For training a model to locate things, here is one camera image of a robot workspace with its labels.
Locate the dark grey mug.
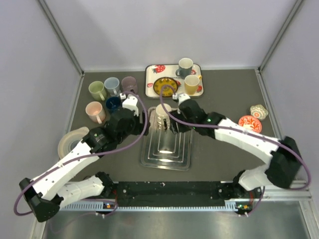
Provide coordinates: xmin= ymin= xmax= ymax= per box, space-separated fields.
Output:
xmin=175 ymin=58 xmax=193 ymax=79

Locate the light blue mug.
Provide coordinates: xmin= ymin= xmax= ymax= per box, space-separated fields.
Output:
xmin=104 ymin=77 xmax=121 ymax=96

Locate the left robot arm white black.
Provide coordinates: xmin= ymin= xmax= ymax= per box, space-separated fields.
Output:
xmin=19 ymin=108 xmax=149 ymax=223

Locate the purple mug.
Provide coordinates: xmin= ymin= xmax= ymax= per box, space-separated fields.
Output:
xmin=121 ymin=76 xmax=138 ymax=94

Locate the yellow mug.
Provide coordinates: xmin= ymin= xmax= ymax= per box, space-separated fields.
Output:
xmin=184 ymin=75 xmax=202 ymax=95

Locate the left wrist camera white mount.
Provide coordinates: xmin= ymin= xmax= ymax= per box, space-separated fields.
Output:
xmin=120 ymin=92 xmax=139 ymax=116

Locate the light green mug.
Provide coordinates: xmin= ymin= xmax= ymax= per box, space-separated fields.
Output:
xmin=88 ymin=81 xmax=107 ymax=101

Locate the yellow patterned plate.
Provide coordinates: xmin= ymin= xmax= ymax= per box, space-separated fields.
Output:
xmin=153 ymin=77 xmax=178 ymax=98

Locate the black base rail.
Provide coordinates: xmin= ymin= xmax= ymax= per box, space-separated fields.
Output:
xmin=101 ymin=181 xmax=254 ymax=207

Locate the pink mug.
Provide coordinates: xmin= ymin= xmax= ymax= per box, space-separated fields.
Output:
xmin=85 ymin=101 xmax=106 ymax=124

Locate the beige wavy plate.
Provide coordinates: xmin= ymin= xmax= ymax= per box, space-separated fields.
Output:
xmin=58 ymin=127 xmax=89 ymax=159

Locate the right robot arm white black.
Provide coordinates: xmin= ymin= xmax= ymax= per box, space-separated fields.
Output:
xmin=170 ymin=99 xmax=302 ymax=197

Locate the cream white mug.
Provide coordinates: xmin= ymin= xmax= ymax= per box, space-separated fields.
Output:
xmin=155 ymin=104 xmax=170 ymax=130

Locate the green patterned small bowl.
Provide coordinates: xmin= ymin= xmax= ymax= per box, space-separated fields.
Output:
xmin=250 ymin=104 xmax=269 ymax=120

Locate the strawberry pattern white tray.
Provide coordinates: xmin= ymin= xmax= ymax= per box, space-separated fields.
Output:
xmin=145 ymin=64 xmax=204 ymax=98

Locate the dark blue mug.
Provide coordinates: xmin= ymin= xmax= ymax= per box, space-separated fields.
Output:
xmin=105 ymin=96 xmax=122 ymax=114

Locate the orange patterned small bowl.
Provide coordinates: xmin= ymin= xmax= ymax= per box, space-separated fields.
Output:
xmin=238 ymin=116 xmax=262 ymax=133

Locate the steel metal tray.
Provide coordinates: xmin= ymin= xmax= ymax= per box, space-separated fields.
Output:
xmin=140 ymin=107 xmax=193 ymax=171

